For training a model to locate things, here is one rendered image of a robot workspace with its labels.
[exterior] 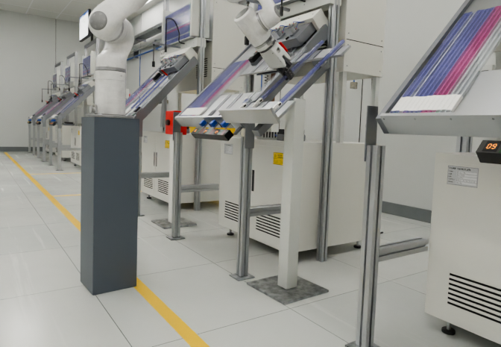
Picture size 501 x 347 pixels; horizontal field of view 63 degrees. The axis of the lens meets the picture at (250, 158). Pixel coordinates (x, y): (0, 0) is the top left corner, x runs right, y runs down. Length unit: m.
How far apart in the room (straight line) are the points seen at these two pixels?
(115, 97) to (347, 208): 1.35
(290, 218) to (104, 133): 0.82
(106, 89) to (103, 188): 0.39
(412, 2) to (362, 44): 1.42
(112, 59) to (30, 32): 8.87
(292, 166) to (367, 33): 1.03
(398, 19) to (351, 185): 1.86
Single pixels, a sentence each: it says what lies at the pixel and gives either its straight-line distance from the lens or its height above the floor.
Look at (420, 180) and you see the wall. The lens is 3.53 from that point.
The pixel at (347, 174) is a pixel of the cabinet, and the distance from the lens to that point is 2.31.
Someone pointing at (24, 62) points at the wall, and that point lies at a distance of 10.48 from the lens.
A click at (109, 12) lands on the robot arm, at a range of 1.74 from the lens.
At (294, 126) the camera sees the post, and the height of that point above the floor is 0.69.
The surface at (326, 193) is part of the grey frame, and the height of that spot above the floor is 0.36.
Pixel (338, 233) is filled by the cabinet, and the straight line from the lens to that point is 2.33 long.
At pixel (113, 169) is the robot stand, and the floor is 0.49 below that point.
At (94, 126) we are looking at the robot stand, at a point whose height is 0.66.
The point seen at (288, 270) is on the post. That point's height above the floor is 0.09.
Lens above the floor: 0.67
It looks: 4 degrees down
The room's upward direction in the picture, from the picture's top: 2 degrees clockwise
